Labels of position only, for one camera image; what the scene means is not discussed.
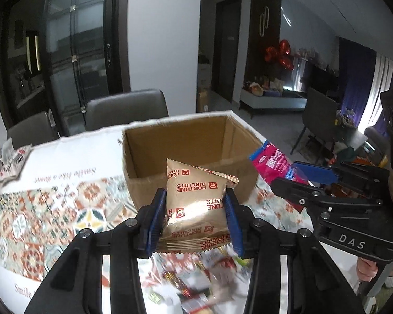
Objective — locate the grey dining chair middle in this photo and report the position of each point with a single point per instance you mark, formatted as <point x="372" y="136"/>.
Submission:
<point x="125" y="108"/>

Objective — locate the grey dining chair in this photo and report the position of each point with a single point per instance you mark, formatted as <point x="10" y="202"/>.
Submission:
<point x="125" y="108"/>
<point x="35" y="130"/>

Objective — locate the pile of snack packets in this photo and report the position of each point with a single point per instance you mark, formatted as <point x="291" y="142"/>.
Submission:
<point x="214" y="281"/>

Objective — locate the grey dining chair left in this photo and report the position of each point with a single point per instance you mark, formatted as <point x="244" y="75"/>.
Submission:
<point x="35" y="130"/>

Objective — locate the person's hand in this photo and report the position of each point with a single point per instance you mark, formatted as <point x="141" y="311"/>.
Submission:
<point x="366" y="270"/>

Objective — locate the tan fortune biscuits packet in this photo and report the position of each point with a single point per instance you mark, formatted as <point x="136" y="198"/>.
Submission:
<point x="195" y="219"/>

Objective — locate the dark chair right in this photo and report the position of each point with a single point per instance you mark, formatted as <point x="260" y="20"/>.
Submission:
<point x="319" y="118"/>

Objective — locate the black glass sliding door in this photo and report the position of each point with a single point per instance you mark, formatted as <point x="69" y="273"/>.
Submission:
<point x="82" y="57"/>

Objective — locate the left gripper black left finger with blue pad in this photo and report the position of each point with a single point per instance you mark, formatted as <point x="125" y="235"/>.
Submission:
<point x="74" y="283"/>

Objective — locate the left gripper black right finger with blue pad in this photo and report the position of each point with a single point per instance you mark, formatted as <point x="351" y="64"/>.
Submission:
<point x="315" y="283"/>

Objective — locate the red heart balloons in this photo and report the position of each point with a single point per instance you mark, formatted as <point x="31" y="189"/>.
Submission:
<point x="280" y="54"/>

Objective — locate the white low tv cabinet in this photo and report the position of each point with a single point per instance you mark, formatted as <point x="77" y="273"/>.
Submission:
<point x="272" y="102"/>

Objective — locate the dark interior door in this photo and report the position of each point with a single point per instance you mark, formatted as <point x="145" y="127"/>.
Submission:
<point x="225" y="55"/>

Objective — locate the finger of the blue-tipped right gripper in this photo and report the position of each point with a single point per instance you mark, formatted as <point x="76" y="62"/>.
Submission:
<point x="315" y="173"/>

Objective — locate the patterned tile tablecloth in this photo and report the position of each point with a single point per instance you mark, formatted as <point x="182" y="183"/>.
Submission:
<point x="75" y="183"/>

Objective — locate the white patterned snack bag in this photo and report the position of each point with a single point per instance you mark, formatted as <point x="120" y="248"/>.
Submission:
<point x="13" y="160"/>

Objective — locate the pink snack packet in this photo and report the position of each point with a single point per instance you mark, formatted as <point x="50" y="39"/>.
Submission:
<point x="271" y="164"/>

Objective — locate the brown cardboard box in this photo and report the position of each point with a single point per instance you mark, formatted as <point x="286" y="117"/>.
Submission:
<point x="220" y="141"/>

